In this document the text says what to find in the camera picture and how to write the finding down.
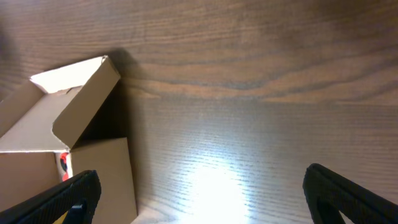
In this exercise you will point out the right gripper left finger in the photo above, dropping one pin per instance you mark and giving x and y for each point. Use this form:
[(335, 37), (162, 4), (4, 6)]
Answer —
[(76, 198)]

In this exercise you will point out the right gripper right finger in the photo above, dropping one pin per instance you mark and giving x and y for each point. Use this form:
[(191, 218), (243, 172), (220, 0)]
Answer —
[(329, 196)]

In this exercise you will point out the cardboard box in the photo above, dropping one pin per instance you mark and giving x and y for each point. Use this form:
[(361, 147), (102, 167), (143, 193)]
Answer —
[(48, 115)]

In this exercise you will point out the red utility knife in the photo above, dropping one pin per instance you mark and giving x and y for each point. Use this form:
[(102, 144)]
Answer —
[(63, 163)]

